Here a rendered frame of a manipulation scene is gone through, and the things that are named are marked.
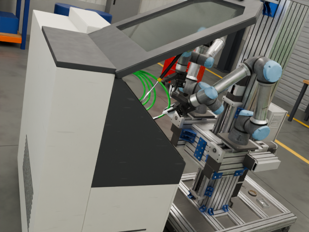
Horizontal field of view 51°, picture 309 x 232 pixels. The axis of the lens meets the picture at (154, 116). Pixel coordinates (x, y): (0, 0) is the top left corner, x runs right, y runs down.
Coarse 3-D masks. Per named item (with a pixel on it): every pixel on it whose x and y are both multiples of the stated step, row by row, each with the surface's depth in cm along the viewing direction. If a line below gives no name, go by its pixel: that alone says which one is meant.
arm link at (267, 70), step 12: (264, 60) 195; (264, 72) 191; (276, 72) 191; (264, 84) 196; (264, 96) 200; (264, 108) 204; (252, 120) 211; (264, 120) 209; (252, 132) 212; (264, 132) 210
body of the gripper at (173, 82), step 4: (180, 72) 222; (184, 72) 223; (180, 76) 226; (184, 76) 226; (172, 80) 228; (176, 80) 224; (180, 80) 225; (184, 80) 228; (172, 84) 228; (180, 84) 227
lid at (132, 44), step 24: (192, 0) 223; (216, 0) 211; (240, 0) 194; (120, 24) 212; (144, 24) 206; (168, 24) 195; (192, 24) 186; (216, 24) 177; (240, 24) 168; (120, 48) 177; (144, 48) 173; (168, 48) 162; (192, 48) 164; (120, 72) 154
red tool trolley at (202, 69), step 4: (168, 60) 639; (172, 60) 634; (164, 64) 647; (168, 64) 641; (176, 64) 631; (188, 64) 617; (164, 68) 648; (172, 68) 638; (188, 68) 618; (200, 68) 628; (204, 68) 643; (168, 72) 644; (172, 72) 639; (200, 72) 636; (164, 76) 651; (200, 76) 645; (200, 80) 653; (164, 84) 660
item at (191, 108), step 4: (188, 100) 193; (176, 104) 198; (180, 104) 195; (188, 104) 196; (180, 108) 196; (184, 108) 197; (188, 108) 197; (192, 108) 196; (180, 112) 199; (184, 112) 197; (188, 112) 198; (180, 116) 199
